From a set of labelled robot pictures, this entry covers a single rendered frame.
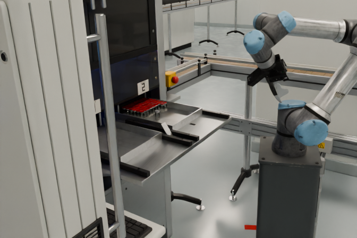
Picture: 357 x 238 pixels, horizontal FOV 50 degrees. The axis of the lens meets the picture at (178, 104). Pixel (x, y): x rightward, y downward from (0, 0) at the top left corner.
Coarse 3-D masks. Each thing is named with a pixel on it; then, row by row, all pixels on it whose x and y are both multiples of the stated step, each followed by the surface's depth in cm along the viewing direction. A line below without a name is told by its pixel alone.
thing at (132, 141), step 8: (104, 120) 178; (104, 128) 175; (120, 128) 174; (128, 128) 171; (136, 128) 168; (144, 128) 165; (104, 136) 167; (120, 136) 166; (128, 136) 166; (136, 136) 166; (144, 136) 166; (152, 136) 164; (160, 136) 161; (104, 144) 159; (120, 144) 158; (128, 144) 158; (136, 144) 158; (144, 144) 152; (152, 144) 157; (104, 152) 145; (120, 152) 151; (128, 152) 144; (136, 152) 148; (120, 160) 141; (128, 160) 145
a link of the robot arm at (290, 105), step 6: (282, 102) 162; (288, 102) 161; (294, 102) 160; (300, 102) 160; (282, 108) 159; (288, 108) 157; (294, 108) 156; (300, 108) 156; (282, 114) 160; (288, 114) 156; (282, 120) 160; (282, 126) 162; (282, 132) 163; (288, 132) 161
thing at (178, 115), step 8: (168, 104) 198; (176, 104) 195; (184, 104) 193; (160, 112) 192; (168, 112) 192; (176, 112) 192; (184, 112) 191; (192, 112) 191; (200, 112) 187; (136, 120) 179; (144, 120) 176; (152, 120) 183; (160, 120) 182; (168, 120) 182; (176, 120) 182; (184, 120) 175; (192, 120) 181; (176, 128) 170
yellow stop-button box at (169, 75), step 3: (165, 72) 208; (168, 72) 208; (171, 72) 208; (174, 72) 208; (165, 75) 205; (168, 75) 204; (171, 75) 205; (174, 75) 208; (168, 78) 204; (171, 78) 206; (168, 81) 205; (171, 81) 206; (168, 84) 206; (171, 84) 207; (174, 84) 210
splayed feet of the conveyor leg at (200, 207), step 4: (172, 192) 256; (172, 196) 255; (176, 196) 256; (180, 196) 256; (184, 196) 256; (188, 196) 257; (172, 200) 256; (184, 200) 257; (188, 200) 257; (192, 200) 257; (196, 200) 257; (200, 200) 258; (196, 204) 259; (200, 204) 258; (196, 208) 261; (200, 208) 260; (204, 208) 260
